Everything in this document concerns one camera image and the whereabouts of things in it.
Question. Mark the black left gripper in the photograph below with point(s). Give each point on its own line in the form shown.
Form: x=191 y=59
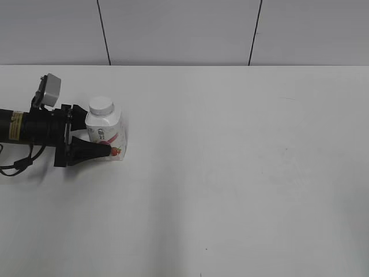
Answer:
x=48 y=128

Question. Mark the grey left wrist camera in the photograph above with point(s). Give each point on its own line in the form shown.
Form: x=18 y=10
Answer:
x=48 y=91

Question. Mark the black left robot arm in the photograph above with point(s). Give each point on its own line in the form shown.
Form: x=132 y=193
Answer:
x=11 y=127

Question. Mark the white bottle cap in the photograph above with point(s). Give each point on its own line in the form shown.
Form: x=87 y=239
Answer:
x=101 y=106

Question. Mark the white yili changqing bottle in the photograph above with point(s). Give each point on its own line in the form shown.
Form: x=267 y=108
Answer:
x=108 y=130

